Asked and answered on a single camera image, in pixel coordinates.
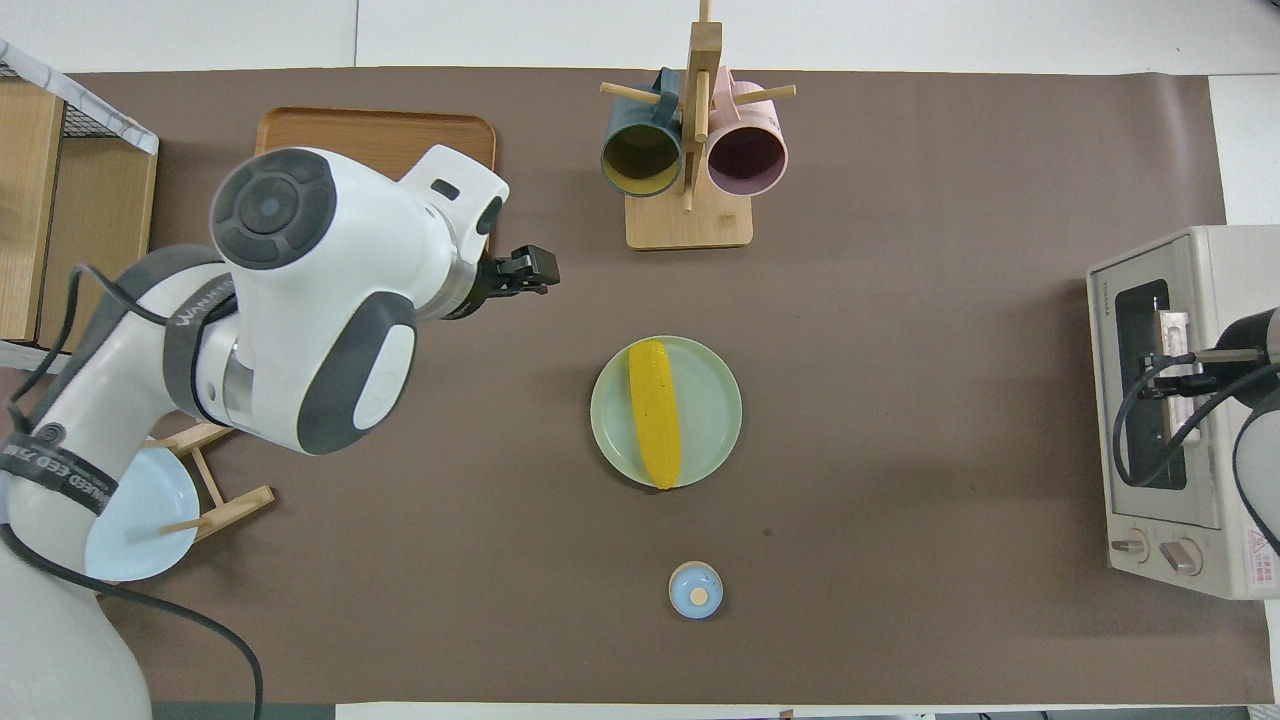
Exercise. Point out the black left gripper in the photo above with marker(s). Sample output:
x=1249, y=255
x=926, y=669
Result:
x=480, y=290

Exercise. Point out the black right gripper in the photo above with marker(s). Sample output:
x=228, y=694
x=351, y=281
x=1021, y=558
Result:
x=1255, y=350

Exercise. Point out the toaster oven glass door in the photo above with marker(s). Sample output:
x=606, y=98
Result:
x=1103, y=420

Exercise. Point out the yellow corn cob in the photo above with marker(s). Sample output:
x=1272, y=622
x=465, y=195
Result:
x=655, y=420

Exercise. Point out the pale green plate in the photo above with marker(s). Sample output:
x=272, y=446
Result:
x=715, y=410

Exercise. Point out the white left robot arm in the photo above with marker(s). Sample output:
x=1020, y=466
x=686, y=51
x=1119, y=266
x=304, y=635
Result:
x=330, y=260

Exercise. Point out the beige toaster oven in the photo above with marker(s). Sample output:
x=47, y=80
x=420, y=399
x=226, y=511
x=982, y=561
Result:
x=1245, y=250

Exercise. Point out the beige oven knob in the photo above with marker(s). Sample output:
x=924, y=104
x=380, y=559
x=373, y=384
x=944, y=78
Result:
x=1182, y=557
x=1130, y=546

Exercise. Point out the dark blue mug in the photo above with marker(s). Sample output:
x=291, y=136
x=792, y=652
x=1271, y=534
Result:
x=640, y=160

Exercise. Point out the wooden mug rack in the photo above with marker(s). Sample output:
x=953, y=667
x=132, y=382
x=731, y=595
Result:
x=690, y=225

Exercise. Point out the brown wooden tray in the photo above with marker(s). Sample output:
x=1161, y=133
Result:
x=380, y=140

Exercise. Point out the pink mug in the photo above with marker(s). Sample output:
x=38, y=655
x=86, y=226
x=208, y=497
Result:
x=747, y=160

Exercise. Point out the brown table mat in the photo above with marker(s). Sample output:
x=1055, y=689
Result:
x=900, y=400

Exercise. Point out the wooden plate rack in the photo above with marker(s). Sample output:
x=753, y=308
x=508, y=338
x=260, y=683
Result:
x=235, y=508

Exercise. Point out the light blue plate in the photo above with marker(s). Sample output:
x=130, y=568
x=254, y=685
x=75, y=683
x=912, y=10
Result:
x=150, y=520

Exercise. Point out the white crumpled sheet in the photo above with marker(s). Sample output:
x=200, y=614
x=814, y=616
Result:
x=25, y=356

